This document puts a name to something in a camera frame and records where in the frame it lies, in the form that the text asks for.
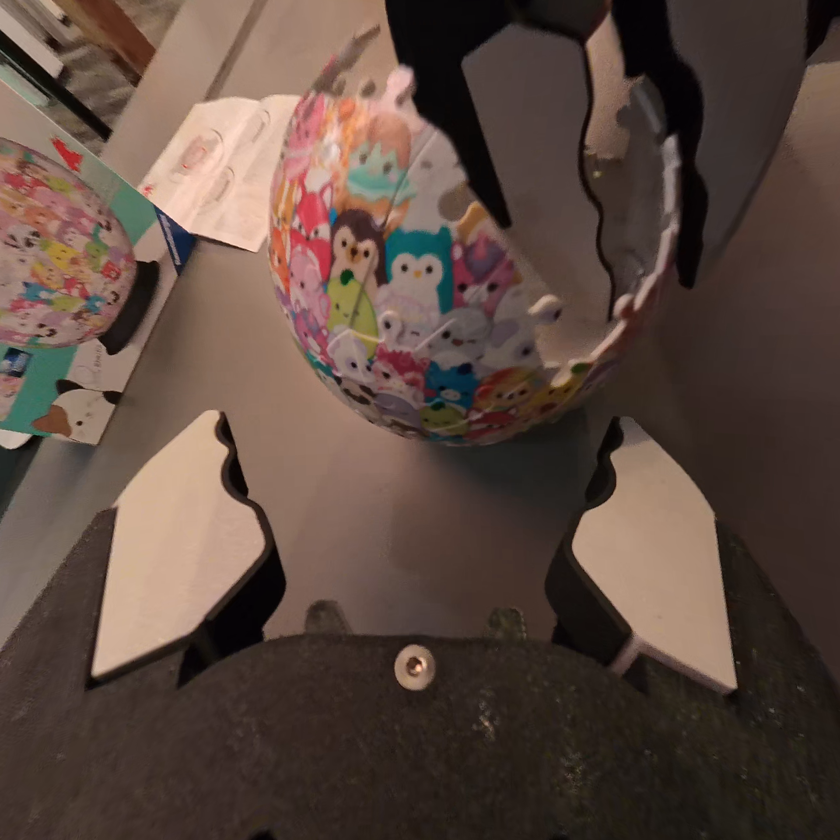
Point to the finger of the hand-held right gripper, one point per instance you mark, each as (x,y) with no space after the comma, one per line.
(531,131)
(741,98)

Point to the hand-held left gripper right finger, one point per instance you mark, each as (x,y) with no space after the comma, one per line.
(656,558)

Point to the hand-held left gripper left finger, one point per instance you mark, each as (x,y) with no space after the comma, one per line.
(177,558)

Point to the colourful cartoon puzzle ball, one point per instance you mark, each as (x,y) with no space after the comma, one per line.
(407,295)

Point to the puzzle ball cardboard box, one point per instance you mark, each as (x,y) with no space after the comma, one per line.
(59,262)

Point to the white instruction leaflet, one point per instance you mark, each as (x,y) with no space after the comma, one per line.
(216,170)

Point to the brown wooden furniture piece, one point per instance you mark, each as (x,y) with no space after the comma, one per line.
(124,33)

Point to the patterned rug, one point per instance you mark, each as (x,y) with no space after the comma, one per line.
(92,92)

